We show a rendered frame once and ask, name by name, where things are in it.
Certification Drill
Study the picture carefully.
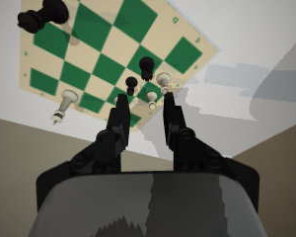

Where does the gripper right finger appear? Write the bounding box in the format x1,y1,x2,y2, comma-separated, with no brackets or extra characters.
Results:
163,92,259,213

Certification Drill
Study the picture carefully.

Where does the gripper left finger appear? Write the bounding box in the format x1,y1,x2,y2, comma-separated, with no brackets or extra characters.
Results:
36,94,131,213

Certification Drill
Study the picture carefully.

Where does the green and cream chessboard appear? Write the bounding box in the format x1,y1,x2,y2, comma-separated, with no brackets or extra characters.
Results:
20,0,217,133

